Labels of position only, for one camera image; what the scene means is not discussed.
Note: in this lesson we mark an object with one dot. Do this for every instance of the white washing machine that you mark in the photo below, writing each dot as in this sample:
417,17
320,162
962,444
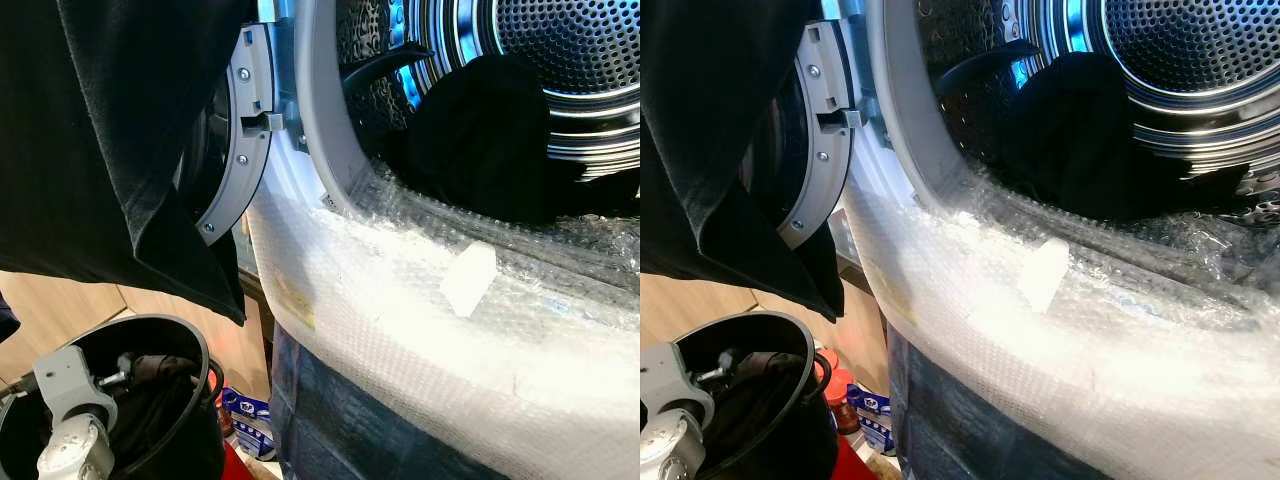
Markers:
300,190
880,215

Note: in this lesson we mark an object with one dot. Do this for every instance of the black round bucket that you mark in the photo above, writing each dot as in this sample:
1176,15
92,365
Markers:
800,440
190,440

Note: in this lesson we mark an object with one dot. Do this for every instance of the red capped bottle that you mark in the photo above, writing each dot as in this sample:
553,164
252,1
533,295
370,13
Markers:
835,390

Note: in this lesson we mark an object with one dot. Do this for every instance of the light wooden cabinet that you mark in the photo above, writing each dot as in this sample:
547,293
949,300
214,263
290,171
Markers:
60,310
690,300

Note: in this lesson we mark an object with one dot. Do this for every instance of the blue printed package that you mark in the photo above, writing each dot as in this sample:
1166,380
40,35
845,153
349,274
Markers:
250,415
872,410

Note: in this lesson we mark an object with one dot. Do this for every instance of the red mat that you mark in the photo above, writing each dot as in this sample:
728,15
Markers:
855,462
235,465

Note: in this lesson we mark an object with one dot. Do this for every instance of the dark blue washer panel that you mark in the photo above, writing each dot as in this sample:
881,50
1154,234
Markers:
350,420
960,420

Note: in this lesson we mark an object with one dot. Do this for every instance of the black hanging cloth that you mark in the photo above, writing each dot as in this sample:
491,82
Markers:
700,120
100,120

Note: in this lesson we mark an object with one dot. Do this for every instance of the grey washer door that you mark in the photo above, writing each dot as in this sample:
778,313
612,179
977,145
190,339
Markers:
822,100
252,90

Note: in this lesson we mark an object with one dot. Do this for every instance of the clear bubble wrap sheet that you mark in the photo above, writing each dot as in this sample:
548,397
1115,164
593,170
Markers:
430,330
1050,340

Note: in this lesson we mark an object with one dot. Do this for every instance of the grey rubber door seal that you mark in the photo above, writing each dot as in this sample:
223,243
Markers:
325,110
895,110

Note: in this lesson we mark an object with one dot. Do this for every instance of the perforated steel washer drum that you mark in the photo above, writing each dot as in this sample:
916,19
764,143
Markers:
590,110
1200,110

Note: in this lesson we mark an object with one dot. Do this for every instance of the black drum paddle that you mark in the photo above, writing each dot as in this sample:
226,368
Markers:
975,58
385,60

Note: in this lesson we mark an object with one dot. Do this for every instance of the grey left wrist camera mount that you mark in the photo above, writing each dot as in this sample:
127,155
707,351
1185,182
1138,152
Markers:
65,385
665,385

